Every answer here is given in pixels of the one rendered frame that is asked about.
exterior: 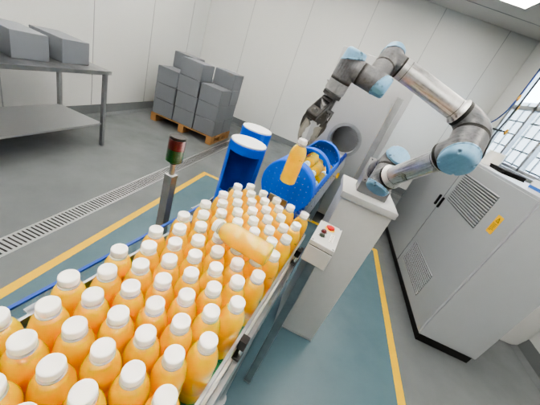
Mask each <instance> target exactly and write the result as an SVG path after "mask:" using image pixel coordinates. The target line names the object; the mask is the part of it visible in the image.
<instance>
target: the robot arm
mask: <svg viewBox="0 0 540 405"><path fill-rule="evenodd" d="M405 54H406V48H405V46H404V44H403V43H401V42H399V41H394V42H391V43H389V44H388V45H387V46H386V47H385V48H384V49H383V50H382V51H381V53H380V55H379V56H378V58H377V59H376V60H375V61H374V63H373V64H372V65H370V64H368V63H367V62H365V61H366V57H367V55H366V54H365V53H363V52H361V51H359V50H358V49H357V48H355V47H352V46H350V47H348V48H347V49H346V51H345V53H344V54H343V56H342V57H341V59H340V61H339V63H338V64H337V66H336V68H335V69H334V71H333V74H332V76H331V77H330V78H329V79H327V81H328V83H327V84H326V86H325V87H326V88H325V89H324V90H323V92H324V93H325V95H323V96H321V97H320V98H319V99H318V100H317V101H316V102H315V103H313V104H312V105H311V106H310V107H309V108H307V110H306V112H305V114H304V116H303V117H302V119H301V124H300V128H299V131H298V136H297V139H298V140H299V138H300V137H302V133H303V132H304V131H305V129H306V128H307V127H309V126H310V125H311V123H310V121H315V122H317V125H319V126H317V127H315V128H314V129H313V135H312V136H311V137H310V140H309V141H308V144H307V146H309V145H311V144H313V143H314V142H315V141H316V140H317V139H318V137H319V136H320V135H321V134H322V133H323V132H324V131H325V129H326V127H327V124H328V122H329V120H330V118H331V117H332V115H333V114H334V112H333V111H331V109H332V107H333V106H334V104H335V103H336V101H339V100H340V99H341V98H342V97H343V96H344V94H345V93H346V90H347V89H348V87H349V86H350V84H351V83H353V84H355V85H356V86H358V87H360V88H361V89H363V90H364V91H366V92H368V93H369V94H370V95H372V96H375V97H377V98H382V97H383V95H384V94H385V93H386V91H387V89H388V88H389V87H390V86H391V84H392V83H393V81H394V80H393V78H395V79H396V80H397V81H398V82H400V83H401V84H402V85H403V86H405V87H406V88H408V89H409V90H410V91H412V92H413V93H415V94H416V95H417V96H418V97H419V98H420V99H422V100H423V101H425V102H426V103H427V104H429V105H430V106H432V107H433V108H434V109H435V110H436V111H437V112H439V113H440V114H442V115H443V116H444V117H446V118H447V123H448V124H450V125H451V126H452V133H451V134H450V136H449V138H448V139H447V140H445V141H442V142H440V143H438V144H436V145H434V146H433V147H432V150H431V151H429V152H426V153H424V154H421V155H419V156H417V157H414V158H412V159H410V155H409V153H408V152H407V151H406V150H405V149H404V148H403V147H401V146H392V147H390V148H389V149H388V150H387V151H386V152H385V153H384V155H382V156H381V157H380V159H378V160H376V161H373V162H371V163H370V164H369V165H368V167H367V170H366V174H367V177H368V180H367V182H366V187H367V188H368V189H369V190H370V191H371V192H372V193H374V194H376V195H378V196H383V197H384V196H387V195H388V194H389V191H390V190H393V189H395V188H397V187H399V186H400V185H401V184H402V183H403V182H407V181H410V180H413V179H416V178H420V177H423V176H426V175H429V174H433V173H435V172H438V171H440V172H442V173H446V174H449V175H452V174H454V175H455V176H459V175H465V174H468V173H470V172H472V171H473V170H475V168H476V167H477V165H478V164H479V163H480V161H481V159H482V155H483V153H484V151H485V149H486V147H487V145H488V143H489V141H490V139H491V137H492V135H493V127H492V124H491V121H490V119H489V118H488V116H487V115H486V114H485V112H484V111H483V110H482V109H481V108H480V107H479V106H478V105H477V104H475V103H474V102H473V101H471V100H464V99H463V98H462V97H460V96H459V95H457V94H456V93H455V92H454V91H453V90H451V89H450V88H448V87H447V86H446V85H445V84H443V83H442V82H440V81H439V80H438V79H437V78H435V77H434V76H433V75H431V74H430V73H429V72H427V71H426V70H425V69H423V68H422V67H420V66H419V65H418V64H417V63H416V62H414V61H413V60H412V59H410V58H409V57H407V56H406V55H405ZM391 76H392V77H393V78H391ZM328 118H329V119H328Z"/></svg>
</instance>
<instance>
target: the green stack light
mask: <svg viewBox="0 0 540 405"><path fill-rule="evenodd" d="M184 153H185V151H184V152H181V153H179V152H174V151H172V150H170V149H168V147H167V151H166V160H167V161H168V162H169V163H172V164H181V163H182V161H183V157H184Z"/></svg>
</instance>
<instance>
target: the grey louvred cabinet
mask: <svg viewBox="0 0 540 405"><path fill-rule="evenodd" d="M528 186H529V183H528V182H525V181H524V182H521V181H518V180H517V179H515V178H511V177H509V176H507V175H504V174H502V173H500V172H498V171H496V170H495V169H493V168H492V167H490V166H487V165H486V164H484V163H482V162H481V161H480V163H479V164H478V165H477V167H476V168H475V170H473V171H472V172H470V173H468V174H465V175H459V176H455V175H454V174H452V175H449V174H446V173H442V172H440V171H438V172H435V173H433V174H429V175H426V176H423V177H420V178H416V179H413V180H412V182H411V184H410V185H409V187H408V188H407V189H406V191H405V192H404V194H403V196H402V197H401V199H400V200H399V202H398V203H397V205H396V206H395V208H396V210H397V212H398V217H397V218H396V220H391V221H390V222H389V224H388V225H387V227H386V233H387V238H388V241H389V244H390V247H391V253H392V255H393V259H394V262H395V267H396V271H397V273H398V277H399V282H400V285H401V289H402V291H403V297H404V300H405V303H406V306H407V311H408V315H409V318H410V321H411V327H412V329H413V333H414V336H415V339H416V340H419V341H421V342H423V343H425V344H427V345H429V346H431V347H433V348H436V349H438V350H440V351H442V352H444V353H446V354H448V355H450V356H453V357H454V358H457V359H459V360H461V361H462V362H465V363H467V362H468V361H469V360H470V359H472V358H473V359H477V358H478V357H479V356H481V355H482V354H483V353H484V352H485V351H486V350H487V349H488V348H489V347H491V346H492V345H493V344H494V343H496V342H497V341H498V340H499V339H501V338H502V337H503V336H504V335H506V334H507V333H508V332H509V331H510V330H511V329H512V328H513V327H514V326H516V325H517V324H518V323H519V322H521V321H522V320H523V319H524V318H526V317H527V316H528V315H529V314H530V313H532V312H533V311H534V310H535V309H536V308H537V307H538V306H539V305H540V194H538V193H536V192H534V191H532V190H530V189H528V188H527V187H528Z"/></svg>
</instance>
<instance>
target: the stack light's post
mask: <svg viewBox="0 0 540 405"><path fill-rule="evenodd" d="M177 179H178V176H177V175H176V174H174V175H169V172H168V173H165V174H164V179H163V183H162V192H161V197H160V202H159V207H158V211H157V220H156V224H155V225H159V226H161V225H162V224H164V223H167V222H169V218H170V211H171V207H172V202H173V199H174V192H175V187H176V183H177Z"/></svg>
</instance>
